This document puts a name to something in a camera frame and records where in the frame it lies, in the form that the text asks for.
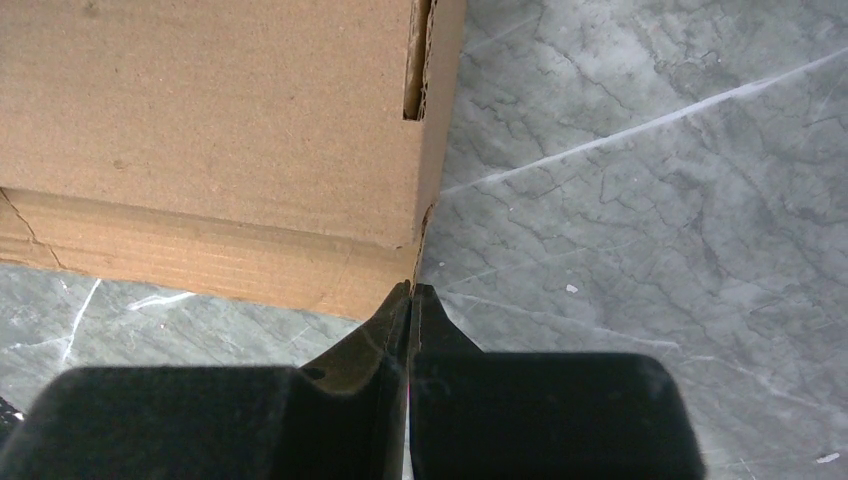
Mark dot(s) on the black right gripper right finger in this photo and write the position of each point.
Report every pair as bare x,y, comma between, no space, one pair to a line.
530,415

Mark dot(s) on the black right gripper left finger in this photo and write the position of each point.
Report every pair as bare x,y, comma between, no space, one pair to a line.
340,416

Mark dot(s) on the brown cardboard box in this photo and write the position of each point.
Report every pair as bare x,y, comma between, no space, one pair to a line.
282,152

